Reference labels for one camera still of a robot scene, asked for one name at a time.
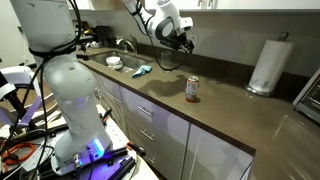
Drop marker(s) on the black orange handled tool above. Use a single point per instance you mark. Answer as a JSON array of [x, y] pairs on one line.
[[138, 149]]

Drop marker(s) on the white lower cabinet door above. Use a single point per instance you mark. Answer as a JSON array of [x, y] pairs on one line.
[[211, 158]]

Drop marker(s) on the white paper towel roll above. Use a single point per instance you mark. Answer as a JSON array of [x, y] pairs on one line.
[[270, 65]]

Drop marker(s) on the orange white soda can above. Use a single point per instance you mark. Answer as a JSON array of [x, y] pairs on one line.
[[191, 88]]

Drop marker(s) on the clear tall drinking glass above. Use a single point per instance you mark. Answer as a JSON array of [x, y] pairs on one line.
[[166, 61]]

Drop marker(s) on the silver toaster oven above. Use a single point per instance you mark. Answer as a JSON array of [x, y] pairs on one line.
[[308, 100]]

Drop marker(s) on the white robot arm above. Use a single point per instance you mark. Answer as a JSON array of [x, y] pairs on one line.
[[52, 40]]

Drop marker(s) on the steel kitchen sink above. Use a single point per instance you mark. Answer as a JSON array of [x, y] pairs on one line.
[[127, 63]]

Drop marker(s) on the blue microfiber cloth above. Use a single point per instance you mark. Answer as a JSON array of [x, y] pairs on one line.
[[142, 70]]

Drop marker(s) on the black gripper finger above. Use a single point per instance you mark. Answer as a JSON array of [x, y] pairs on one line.
[[190, 47], [182, 39]]

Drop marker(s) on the chrome faucet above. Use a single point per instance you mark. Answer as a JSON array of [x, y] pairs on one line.
[[120, 41]]

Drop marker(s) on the white bowl in sink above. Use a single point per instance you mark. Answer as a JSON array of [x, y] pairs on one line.
[[113, 60]]

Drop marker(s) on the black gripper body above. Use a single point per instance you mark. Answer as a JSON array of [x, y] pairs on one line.
[[171, 42]]

